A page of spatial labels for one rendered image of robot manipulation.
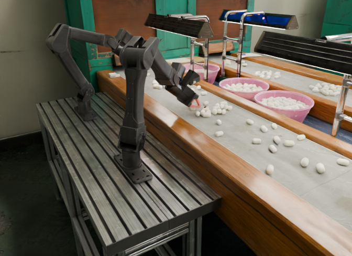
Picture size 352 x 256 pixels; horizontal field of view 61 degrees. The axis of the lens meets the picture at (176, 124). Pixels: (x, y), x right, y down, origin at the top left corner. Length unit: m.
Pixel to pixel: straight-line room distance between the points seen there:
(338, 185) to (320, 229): 0.24
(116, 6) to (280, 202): 1.61
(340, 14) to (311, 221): 3.51
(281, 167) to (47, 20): 2.20
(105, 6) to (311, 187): 1.59
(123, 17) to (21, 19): 0.91
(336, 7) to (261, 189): 3.48
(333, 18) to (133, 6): 2.69
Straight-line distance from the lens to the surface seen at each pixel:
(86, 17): 2.01
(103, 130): 1.40
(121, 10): 2.08
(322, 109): 1.56
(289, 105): 1.54
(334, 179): 1.01
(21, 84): 2.78
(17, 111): 2.84
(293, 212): 0.80
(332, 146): 1.16
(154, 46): 1.02
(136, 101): 1.00
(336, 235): 0.77
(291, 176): 0.97
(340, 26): 4.13
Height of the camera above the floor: 1.26
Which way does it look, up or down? 24 degrees down
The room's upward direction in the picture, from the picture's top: 1 degrees counter-clockwise
